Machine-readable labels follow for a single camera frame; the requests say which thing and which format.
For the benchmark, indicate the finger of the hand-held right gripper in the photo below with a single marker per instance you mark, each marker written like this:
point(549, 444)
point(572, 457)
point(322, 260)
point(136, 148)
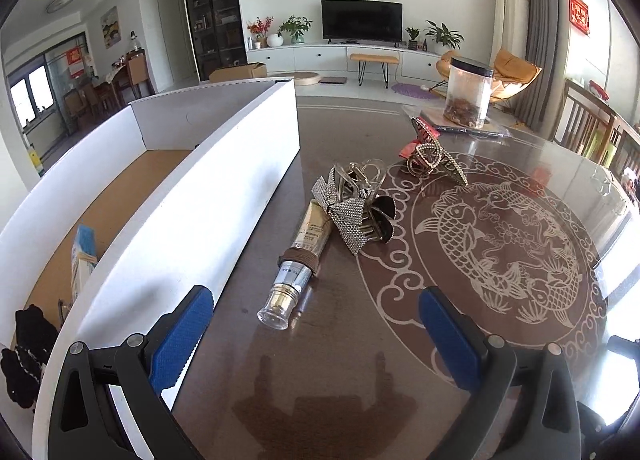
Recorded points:
point(610, 435)
point(625, 346)

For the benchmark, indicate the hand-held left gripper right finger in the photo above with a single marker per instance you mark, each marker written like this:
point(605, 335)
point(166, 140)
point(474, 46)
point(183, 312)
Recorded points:
point(450, 340)

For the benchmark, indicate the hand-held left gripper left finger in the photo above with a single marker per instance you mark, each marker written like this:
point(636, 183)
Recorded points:
point(180, 335)

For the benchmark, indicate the blue and white medicine box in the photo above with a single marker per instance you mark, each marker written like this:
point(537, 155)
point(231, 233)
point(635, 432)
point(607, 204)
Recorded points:
point(82, 265)

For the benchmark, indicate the large white cardboard box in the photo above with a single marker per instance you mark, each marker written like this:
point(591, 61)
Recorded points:
point(225, 165)

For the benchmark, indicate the patterned glass desktop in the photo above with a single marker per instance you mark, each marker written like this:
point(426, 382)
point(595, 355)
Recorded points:
point(350, 365)

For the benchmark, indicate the silver rhinestone hair claw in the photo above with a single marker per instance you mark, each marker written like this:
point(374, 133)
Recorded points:
point(345, 220)

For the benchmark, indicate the silver cosmetic tube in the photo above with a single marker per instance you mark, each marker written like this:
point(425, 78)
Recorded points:
point(310, 235)

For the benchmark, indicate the gold rhinestone hair claw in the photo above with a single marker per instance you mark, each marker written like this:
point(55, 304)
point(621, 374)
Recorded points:
point(435, 160)

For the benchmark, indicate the red foil packet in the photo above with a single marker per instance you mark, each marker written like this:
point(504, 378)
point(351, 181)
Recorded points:
point(406, 150)

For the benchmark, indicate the flat wooden board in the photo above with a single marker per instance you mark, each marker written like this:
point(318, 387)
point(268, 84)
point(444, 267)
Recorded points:
point(495, 129)

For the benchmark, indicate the wooden slatted chair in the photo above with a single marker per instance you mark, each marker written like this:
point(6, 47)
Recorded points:
point(580, 125)

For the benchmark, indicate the clear jar with black lid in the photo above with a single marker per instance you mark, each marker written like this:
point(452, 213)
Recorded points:
point(467, 90)

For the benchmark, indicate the purple floor mat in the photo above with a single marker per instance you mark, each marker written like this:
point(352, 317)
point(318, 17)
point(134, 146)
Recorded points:
point(412, 90)

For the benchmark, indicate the wooden dining set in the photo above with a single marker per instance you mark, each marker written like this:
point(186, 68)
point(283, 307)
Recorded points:
point(135, 75)

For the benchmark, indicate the brown cardboard box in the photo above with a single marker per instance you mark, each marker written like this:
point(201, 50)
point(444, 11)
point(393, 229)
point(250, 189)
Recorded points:
point(237, 72)

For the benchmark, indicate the orange lounge chair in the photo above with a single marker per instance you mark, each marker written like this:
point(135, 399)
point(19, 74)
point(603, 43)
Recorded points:
point(515, 70)

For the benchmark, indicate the dark flat floor mat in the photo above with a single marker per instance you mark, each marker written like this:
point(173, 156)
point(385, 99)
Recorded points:
point(332, 80)

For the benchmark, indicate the round beige cushion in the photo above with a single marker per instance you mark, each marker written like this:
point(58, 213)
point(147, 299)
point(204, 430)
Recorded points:
point(306, 79)

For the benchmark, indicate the wooden bench with black legs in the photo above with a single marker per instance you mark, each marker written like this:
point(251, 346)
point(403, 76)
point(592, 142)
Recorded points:
point(374, 59)

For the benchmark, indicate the red window poster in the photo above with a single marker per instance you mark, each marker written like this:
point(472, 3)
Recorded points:
point(75, 61)

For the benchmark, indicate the white door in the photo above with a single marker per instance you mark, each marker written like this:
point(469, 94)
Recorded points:
point(174, 35)

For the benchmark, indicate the small potted plant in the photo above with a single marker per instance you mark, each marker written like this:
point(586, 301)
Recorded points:
point(412, 37)

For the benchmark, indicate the large leafy potted plant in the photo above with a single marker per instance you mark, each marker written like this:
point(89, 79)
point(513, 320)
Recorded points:
point(444, 35)

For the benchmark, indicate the white round vase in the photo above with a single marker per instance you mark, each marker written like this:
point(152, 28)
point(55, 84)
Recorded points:
point(274, 40)

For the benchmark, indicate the white television cabinet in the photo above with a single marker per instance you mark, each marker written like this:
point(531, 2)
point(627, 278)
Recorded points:
point(320, 57)

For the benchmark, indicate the grey curtain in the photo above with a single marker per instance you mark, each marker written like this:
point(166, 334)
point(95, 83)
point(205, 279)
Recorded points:
point(542, 40)

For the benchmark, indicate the red flowers in vase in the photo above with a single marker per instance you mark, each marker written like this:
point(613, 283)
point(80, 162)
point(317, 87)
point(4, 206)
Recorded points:
point(259, 30)

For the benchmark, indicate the dark glass display cabinet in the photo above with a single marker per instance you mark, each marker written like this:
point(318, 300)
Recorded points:
point(212, 10)

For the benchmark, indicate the green potted plant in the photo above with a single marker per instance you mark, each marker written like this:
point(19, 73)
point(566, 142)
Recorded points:
point(295, 27)

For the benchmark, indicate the covered standing air conditioner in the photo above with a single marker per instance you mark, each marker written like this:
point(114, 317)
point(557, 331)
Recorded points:
point(510, 15)

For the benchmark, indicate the black flat television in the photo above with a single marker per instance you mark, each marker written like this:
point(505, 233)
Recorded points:
point(361, 20)

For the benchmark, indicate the round ceiling lamp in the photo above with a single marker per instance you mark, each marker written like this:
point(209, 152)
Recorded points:
point(62, 1)

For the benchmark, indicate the framed wall painting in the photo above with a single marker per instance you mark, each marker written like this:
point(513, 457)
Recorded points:
point(110, 26)

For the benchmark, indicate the red wall hanging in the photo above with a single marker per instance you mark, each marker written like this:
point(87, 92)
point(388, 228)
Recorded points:
point(579, 12)

